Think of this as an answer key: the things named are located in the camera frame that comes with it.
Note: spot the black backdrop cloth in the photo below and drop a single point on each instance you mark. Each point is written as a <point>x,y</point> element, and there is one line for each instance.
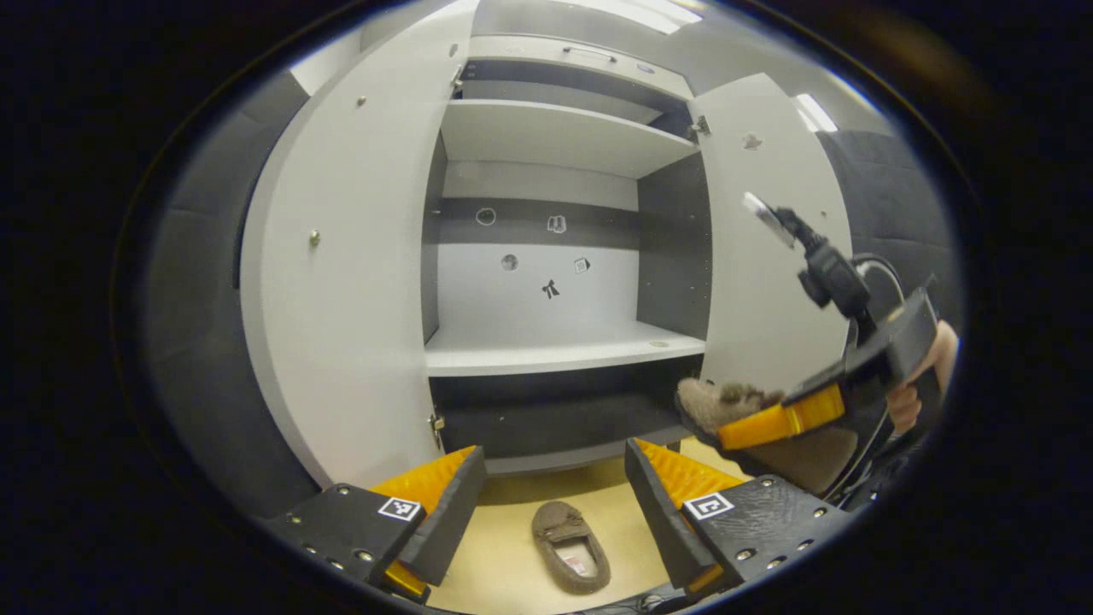
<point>205,342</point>
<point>897,196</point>

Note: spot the white cabinet drawer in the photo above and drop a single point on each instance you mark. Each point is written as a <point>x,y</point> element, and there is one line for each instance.
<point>555,55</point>

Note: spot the white shoe cabinet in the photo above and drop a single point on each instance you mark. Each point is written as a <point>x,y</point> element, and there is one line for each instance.
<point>546,137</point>

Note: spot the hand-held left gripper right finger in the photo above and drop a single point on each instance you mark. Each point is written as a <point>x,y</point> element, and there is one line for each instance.
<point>662,521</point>

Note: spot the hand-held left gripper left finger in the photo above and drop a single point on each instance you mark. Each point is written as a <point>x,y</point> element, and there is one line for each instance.
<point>448,512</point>

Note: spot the large ceiling light panel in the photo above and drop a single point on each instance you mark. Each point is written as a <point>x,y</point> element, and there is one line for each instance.
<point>632,10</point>

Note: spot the white cabinet door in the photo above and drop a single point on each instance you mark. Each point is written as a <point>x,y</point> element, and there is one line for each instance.
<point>350,299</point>
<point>760,282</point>

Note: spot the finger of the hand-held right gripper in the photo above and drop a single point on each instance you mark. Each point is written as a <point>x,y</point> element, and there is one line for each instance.
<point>777,423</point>

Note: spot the brown fluffy shoe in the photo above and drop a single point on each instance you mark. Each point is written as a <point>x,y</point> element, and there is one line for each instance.
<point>811,457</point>
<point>568,547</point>

